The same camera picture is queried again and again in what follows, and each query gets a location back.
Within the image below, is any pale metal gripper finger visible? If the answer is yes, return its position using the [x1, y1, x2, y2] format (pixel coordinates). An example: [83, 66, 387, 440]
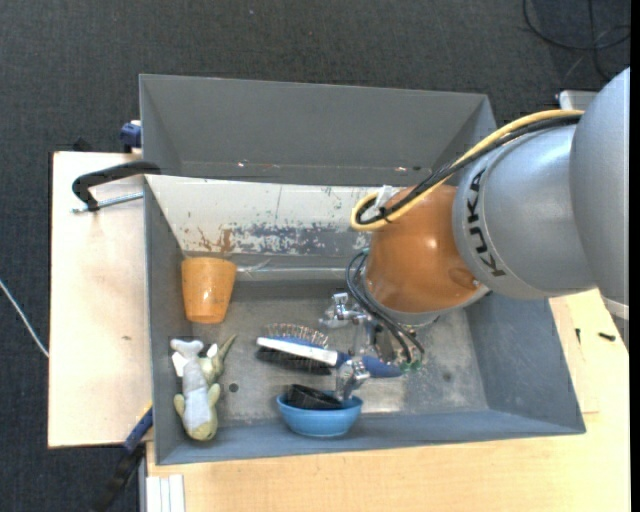
[335, 359, 372, 403]
[319, 292, 370, 330]

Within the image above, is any blue bowl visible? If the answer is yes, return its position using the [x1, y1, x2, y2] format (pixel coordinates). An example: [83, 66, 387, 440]
[275, 390, 365, 439]

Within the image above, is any blue and white hairbrush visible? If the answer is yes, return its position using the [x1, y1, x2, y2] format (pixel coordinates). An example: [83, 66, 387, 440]
[255, 322, 404, 379]

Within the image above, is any orange plastic cup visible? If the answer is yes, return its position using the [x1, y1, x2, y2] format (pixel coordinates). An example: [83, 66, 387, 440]
[180, 256, 238, 325]

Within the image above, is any white and green plush toy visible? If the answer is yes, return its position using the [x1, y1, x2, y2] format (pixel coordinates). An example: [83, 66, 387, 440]
[169, 333, 238, 442]

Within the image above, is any grey metal bin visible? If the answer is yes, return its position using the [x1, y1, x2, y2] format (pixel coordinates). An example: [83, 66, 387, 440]
[138, 73, 587, 466]

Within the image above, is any pale wood board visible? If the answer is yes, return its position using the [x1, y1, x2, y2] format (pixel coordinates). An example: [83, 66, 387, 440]
[47, 151, 154, 450]

